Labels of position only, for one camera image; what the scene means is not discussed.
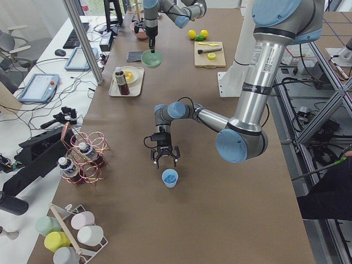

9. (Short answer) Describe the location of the white wire cup rack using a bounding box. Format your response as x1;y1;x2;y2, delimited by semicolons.
49;204;109;263

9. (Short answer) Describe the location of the tea bottle on tray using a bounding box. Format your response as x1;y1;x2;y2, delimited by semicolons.
114;67;130;96

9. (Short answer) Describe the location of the teach pendant near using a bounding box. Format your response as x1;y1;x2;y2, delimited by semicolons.
18;74;60;103

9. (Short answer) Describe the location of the grey cup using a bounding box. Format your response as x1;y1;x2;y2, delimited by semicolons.
53;247;80;264

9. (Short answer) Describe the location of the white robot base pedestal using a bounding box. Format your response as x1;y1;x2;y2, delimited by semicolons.
217;0;255;97

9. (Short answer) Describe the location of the green lime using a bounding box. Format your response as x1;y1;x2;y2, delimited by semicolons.
195;35;204;42

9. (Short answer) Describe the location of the black keyboard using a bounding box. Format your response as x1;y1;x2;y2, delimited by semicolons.
63;22;89;49

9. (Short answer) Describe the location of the blue cup with ice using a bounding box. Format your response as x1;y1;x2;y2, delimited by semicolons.
162;169;178;188

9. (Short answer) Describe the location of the yellow cup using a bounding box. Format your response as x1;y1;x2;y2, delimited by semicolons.
44;232;71;252

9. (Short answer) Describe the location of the half lemon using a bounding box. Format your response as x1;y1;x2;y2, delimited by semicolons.
207;53;216;60

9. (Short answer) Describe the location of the bottle in rack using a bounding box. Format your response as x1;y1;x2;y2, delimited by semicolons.
58;157;79;178
78;142;99;161

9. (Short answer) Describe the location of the teach pendant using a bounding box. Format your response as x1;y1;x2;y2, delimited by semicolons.
64;47;90;72
18;74;60;103

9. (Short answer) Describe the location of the bottle in rack upper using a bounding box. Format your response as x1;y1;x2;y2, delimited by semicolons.
78;142;99;161

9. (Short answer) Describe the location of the pink bowl with ice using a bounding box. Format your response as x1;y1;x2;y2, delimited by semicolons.
130;22;148;40

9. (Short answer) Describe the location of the black case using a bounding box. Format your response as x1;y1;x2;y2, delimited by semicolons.
3;127;67;196

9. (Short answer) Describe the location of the teach pendant far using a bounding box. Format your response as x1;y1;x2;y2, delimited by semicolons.
64;47;90;72

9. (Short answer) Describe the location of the wooden cutting board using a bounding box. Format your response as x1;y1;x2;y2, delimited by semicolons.
194;42;226;68

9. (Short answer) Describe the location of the green ceramic bowl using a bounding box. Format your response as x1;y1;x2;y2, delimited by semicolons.
141;50;163;69

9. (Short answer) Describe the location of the bottle in rack lower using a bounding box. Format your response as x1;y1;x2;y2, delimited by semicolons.
58;157;79;178

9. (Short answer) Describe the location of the aluminium frame post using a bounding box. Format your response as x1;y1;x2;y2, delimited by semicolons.
62;0;103;85

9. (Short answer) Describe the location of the yellow lemon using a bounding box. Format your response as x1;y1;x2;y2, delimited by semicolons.
188;30;197;40
200;30;208;39

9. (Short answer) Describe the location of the cream serving tray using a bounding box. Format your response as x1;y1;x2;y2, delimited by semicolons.
108;66;144;97

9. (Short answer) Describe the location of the copper wire bottle rack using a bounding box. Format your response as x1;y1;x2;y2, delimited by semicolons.
60;122;110;186

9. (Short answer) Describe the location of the grey folded cloth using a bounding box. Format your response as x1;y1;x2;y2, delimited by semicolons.
126;51;143;62

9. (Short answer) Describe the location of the black computer mouse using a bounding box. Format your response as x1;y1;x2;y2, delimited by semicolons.
54;49;66;57

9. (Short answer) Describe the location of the white cup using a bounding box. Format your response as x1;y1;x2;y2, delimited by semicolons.
77;225;103;246

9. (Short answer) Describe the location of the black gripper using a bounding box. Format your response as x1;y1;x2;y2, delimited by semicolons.
134;19;158;53
151;133;180;169

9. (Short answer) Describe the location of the green cup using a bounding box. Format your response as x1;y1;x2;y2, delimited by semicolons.
35;216;62;237

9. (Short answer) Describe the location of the pink cup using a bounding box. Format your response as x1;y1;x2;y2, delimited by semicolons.
71;211;95;230

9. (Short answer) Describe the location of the white plate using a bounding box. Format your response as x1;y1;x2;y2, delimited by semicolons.
115;66;140;85

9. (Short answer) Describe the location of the yellow plastic knife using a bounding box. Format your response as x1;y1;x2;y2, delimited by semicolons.
198;42;219;47

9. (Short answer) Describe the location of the black camera gimbal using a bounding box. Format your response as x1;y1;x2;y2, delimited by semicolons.
40;107;78;129

